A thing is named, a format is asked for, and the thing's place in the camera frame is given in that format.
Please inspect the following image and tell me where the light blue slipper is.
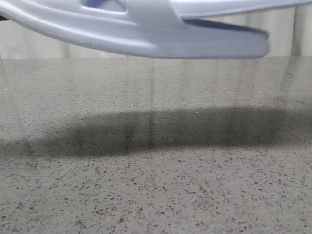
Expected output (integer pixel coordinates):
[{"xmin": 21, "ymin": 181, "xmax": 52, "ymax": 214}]
[
  {"xmin": 171, "ymin": 0, "xmax": 312, "ymax": 19},
  {"xmin": 0, "ymin": 0, "xmax": 269, "ymax": 59}
]

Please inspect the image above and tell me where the white pleated curtain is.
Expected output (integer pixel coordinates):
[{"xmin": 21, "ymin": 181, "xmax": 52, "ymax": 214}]
[{"xmin": 0, "ymin": 4, "xmax": 312, "ymax": 59}]

